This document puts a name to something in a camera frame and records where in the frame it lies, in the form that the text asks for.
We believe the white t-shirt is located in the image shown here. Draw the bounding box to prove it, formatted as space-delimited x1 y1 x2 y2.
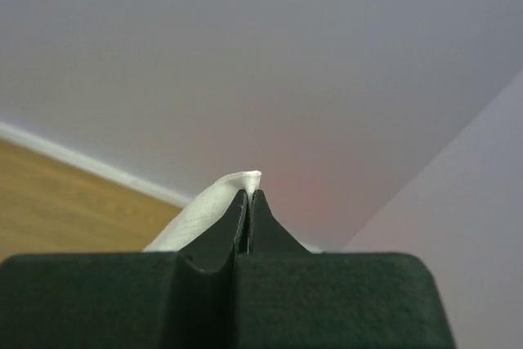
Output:
144 170 262 252

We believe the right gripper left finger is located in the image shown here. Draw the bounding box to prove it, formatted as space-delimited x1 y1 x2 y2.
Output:
1 191 248 348

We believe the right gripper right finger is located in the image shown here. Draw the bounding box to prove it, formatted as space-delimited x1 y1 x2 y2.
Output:
239 191 456 348

